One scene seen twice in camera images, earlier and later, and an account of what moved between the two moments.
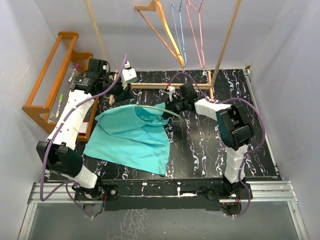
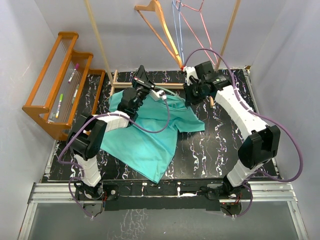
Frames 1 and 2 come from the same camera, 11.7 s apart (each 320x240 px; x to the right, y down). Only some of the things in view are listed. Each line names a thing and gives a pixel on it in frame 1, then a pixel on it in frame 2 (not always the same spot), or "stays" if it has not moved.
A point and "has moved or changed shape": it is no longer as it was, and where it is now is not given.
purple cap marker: [72, 74] stays
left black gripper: [127, 94] -> [145, 82]
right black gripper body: [176, 106] -> [194, 93]
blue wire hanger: [179, 10] stays
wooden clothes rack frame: [147, 86] stays
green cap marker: [61, 98] stays
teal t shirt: [135, 137] has moved or changed shape
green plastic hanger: [159, 118] has moved or changed shape
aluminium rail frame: [272, 192] stays
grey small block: [52, 116] stays
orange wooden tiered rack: [64, 66] stays
